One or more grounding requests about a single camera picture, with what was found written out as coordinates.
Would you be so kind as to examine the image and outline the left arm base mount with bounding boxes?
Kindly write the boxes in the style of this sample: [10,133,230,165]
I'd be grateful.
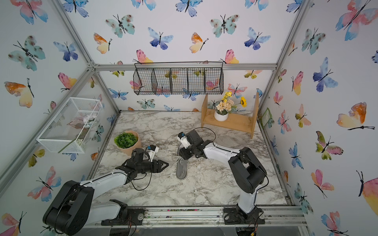
[101,199,146,226]

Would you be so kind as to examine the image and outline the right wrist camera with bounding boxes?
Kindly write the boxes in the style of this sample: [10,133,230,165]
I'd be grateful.
[177,132,191,148]

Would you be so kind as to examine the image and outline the aluminium front rail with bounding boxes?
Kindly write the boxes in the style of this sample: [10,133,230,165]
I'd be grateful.
[83,206,307,228]

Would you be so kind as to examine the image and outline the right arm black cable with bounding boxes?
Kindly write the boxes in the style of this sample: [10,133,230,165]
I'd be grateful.
[193,127,218,144]

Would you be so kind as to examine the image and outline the grey canvas sneaker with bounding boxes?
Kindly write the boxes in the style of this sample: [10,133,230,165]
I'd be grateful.
[176,144,188,181]

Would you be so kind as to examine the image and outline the white mesh wall basket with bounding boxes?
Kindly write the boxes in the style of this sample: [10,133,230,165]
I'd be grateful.
[36,97,104,154]

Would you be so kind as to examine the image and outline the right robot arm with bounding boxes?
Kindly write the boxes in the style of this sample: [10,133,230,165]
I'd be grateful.
[177,129,269,214]

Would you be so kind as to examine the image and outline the green framed wall card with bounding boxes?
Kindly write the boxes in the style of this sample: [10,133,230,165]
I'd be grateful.
[260,108,274,128]

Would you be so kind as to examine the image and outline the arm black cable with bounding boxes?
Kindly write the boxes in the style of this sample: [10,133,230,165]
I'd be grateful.
[193,127,218,144]
[129,172,153,191]

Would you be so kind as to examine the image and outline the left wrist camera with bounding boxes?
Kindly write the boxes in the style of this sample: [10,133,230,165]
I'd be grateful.
[146,145,159,162]

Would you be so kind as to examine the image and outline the green plant in terracotta pot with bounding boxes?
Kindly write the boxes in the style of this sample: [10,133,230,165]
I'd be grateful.
[114,130,142,156]

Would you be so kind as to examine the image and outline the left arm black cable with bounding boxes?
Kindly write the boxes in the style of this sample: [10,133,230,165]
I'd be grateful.
[129,172,153,191]

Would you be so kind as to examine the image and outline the wooden shelf rack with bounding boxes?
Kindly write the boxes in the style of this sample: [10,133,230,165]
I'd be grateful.
[201,93,259,139]

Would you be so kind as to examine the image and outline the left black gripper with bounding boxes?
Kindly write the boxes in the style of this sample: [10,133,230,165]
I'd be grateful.
[136,158,169,174]

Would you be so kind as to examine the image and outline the flowers in white pot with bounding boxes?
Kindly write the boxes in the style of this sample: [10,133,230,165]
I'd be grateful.
[214,91,248,122]

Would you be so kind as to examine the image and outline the black wire wall basket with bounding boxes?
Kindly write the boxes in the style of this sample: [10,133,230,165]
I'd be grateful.
[133,61,224,95]

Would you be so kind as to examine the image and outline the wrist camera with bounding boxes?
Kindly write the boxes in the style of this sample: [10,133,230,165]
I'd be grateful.
[146,145,159,162]
[177,132,191,148]

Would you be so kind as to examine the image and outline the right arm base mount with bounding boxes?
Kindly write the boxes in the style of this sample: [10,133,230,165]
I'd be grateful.
[223,206,265,225]

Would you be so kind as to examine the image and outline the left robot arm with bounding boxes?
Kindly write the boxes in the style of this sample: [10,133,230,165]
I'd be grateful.
[42,146,169,236]

